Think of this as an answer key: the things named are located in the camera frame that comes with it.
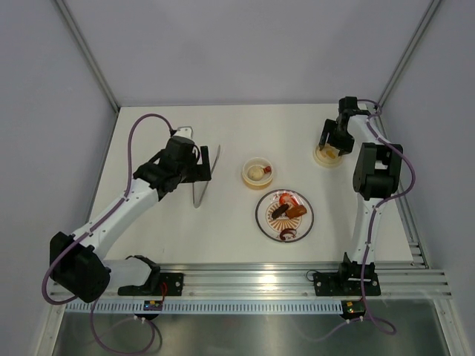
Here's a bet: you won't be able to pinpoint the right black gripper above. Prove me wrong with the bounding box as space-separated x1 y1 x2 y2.
318 119 354 156

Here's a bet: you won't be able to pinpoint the round beige container lid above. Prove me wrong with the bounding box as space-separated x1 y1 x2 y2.
313 144 344 168

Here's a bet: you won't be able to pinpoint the metal food tongs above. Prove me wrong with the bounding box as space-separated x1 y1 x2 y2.
192 145 221 208

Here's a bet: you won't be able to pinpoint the white round bun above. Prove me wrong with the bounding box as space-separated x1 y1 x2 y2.
247 165 265 182

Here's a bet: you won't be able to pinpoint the round beige lunch container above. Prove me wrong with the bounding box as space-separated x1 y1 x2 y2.
241 157 274 190

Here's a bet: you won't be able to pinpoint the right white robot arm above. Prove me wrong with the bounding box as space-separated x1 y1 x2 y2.
314 96 402 271

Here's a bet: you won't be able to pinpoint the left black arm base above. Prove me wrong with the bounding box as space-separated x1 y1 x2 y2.
117 272 185 297

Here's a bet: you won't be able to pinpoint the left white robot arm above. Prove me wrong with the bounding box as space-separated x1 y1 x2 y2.
44 134 212 303

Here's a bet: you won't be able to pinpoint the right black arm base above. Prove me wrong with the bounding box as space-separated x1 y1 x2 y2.
306 270 381 297

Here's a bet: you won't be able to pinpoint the red pepper slice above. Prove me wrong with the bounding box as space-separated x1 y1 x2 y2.
279 192 300 207

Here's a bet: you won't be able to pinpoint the brown braised meat strip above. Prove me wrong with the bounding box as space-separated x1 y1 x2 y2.
286 205 307 219

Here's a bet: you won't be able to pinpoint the patterned round plate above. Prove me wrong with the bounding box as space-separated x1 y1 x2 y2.
255 189 315 243

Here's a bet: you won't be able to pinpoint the dark sea cucumber piece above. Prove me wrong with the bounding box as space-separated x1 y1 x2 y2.
271 204 289 220

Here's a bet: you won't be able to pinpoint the dark red octopus tentacle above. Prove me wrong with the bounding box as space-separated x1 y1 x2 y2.
279 228 296 241

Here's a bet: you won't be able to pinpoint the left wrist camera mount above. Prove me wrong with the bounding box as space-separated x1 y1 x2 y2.
174 126 194 140

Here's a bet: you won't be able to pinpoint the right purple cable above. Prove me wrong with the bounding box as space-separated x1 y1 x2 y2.
296 98 416 338

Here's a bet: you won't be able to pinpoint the purple cable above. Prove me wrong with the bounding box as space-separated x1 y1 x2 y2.
40 113 179 353
296 98 416 338

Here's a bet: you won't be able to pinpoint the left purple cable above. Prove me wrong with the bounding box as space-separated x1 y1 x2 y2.
40 113 179 353

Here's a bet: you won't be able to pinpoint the white slotted cable duct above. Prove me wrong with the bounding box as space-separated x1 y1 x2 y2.
65 300 344 315

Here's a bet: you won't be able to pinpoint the aluminium mounting rail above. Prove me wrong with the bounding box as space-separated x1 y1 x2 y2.
50 262 452 300

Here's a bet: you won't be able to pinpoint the right aluminium frame post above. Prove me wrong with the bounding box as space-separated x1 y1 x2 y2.
373 0 445 114

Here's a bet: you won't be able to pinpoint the aluminium frame post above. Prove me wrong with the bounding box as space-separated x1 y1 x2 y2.
52 0 120 115
373 0 445 114

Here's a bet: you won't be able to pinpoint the left aluminium frame post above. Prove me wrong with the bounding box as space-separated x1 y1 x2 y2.
52 0 120 115

